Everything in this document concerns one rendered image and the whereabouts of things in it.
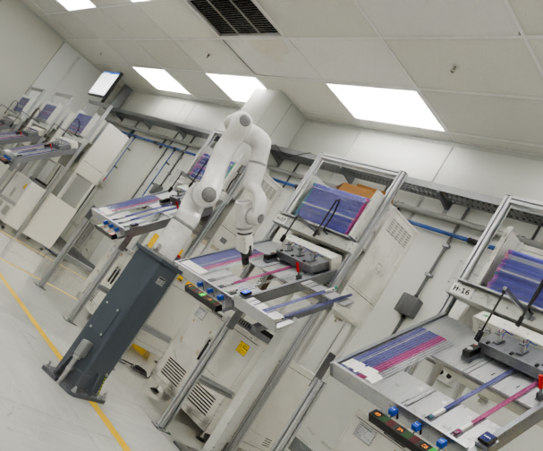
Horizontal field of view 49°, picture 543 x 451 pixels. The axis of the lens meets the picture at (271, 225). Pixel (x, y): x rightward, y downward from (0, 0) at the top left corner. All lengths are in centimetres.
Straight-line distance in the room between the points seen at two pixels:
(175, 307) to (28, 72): 755
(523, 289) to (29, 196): 586
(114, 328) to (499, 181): 346
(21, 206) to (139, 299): 481
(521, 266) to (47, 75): 985
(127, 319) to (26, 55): 908
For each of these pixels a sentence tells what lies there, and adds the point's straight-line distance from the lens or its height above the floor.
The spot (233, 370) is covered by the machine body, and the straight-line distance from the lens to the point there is 335.
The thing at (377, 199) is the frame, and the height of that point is 167.
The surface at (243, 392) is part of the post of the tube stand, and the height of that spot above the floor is 38.
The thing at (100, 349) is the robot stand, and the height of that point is 22.
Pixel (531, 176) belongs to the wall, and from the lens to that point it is 512.
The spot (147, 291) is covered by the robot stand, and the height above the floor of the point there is 54.
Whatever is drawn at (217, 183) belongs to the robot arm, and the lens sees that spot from 282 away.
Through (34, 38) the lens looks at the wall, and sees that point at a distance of 1158.
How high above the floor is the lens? 70
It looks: 8 degrees up
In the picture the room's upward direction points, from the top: 33 degrees clockwise
